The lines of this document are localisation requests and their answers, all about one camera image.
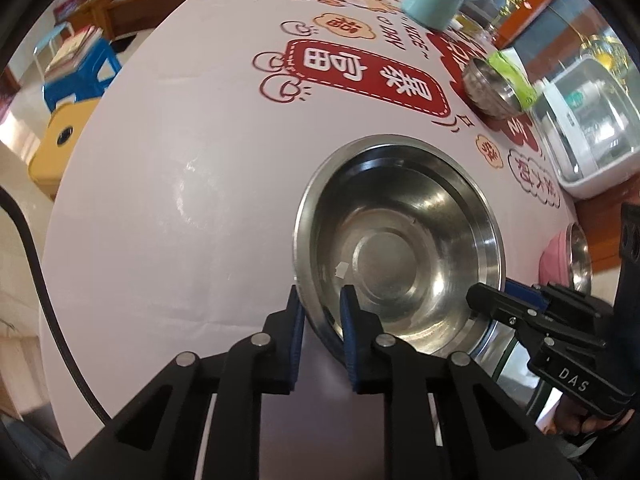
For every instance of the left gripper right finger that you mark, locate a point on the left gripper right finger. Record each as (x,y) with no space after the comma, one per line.
(444,418)

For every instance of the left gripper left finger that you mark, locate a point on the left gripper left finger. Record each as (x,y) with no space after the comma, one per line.
(200,417)

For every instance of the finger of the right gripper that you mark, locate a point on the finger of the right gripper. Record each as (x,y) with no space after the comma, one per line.
(525,320)
(528,294)

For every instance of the pink steel bowl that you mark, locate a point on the pink steel bowl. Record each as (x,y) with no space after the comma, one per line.
(566,260)

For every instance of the large steel bowl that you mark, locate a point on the large steel bowl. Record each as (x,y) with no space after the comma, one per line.
(405,225)

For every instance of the small fluted steel bowl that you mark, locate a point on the small fluted steel bowl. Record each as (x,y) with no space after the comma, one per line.
(489,91)

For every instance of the green plate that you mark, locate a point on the green plate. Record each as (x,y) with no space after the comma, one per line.
(521,385)

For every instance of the person right hand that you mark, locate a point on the person right hand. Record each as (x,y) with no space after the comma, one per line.
(572,418)

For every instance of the white bottle sterilizer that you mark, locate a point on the white bottle sterilizer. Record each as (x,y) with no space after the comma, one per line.
(590,127)

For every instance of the green tissue pack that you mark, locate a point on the green tissue pack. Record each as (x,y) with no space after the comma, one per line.
(508,64)

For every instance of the pink printed tablecloth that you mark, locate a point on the pink printed tablecloth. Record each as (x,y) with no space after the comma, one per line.
(172,228)

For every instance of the teal canister with lid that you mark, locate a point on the teal canister with lid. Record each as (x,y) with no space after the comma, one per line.
(431,14)

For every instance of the yellow plastic stool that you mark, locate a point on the yellow plastic stool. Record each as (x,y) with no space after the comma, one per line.
(47,166)

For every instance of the blue plastic stool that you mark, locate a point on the blue plastic stool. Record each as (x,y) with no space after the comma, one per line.
(88,79)

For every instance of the stack of books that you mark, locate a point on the stack of books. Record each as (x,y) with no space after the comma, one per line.
(72,52)

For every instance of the light blue round stool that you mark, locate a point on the light blue round stool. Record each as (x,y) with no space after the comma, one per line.
(48,42)

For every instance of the wooden tv cabinet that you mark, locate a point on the wooden tv cabinet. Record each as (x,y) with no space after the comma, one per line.
(119,18)

